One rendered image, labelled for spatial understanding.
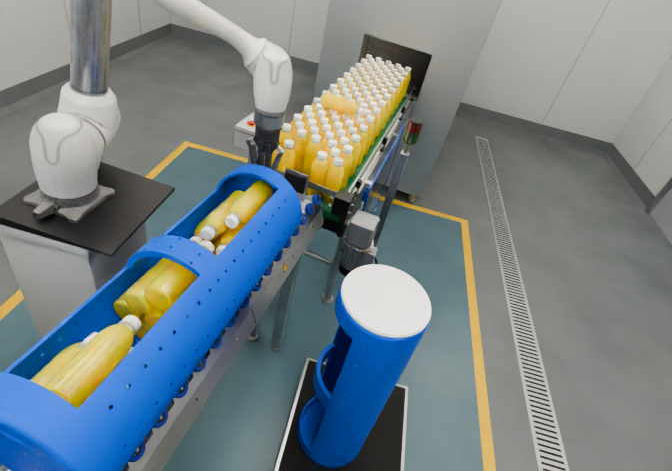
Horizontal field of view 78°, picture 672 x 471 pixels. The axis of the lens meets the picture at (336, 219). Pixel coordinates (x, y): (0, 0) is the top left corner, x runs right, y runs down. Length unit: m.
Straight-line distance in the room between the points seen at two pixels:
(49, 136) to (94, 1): 0.38
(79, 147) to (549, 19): 5.17
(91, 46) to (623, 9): 5.40
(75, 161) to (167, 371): 0.71
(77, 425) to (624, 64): 6.01
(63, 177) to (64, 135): 0.12
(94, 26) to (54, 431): 1.01
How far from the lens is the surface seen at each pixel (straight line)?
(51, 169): 1.40
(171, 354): 0.92
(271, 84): 1.18
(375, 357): 1.25
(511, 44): 5.73
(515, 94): 5.92
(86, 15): 1.40
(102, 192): 1.53
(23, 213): 1.52
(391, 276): 1.33
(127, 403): 0.87
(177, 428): 1.17
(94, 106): 1.50
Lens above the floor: 1.94
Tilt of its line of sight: 37 degrees down
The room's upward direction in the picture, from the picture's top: 15 degrees clockwise
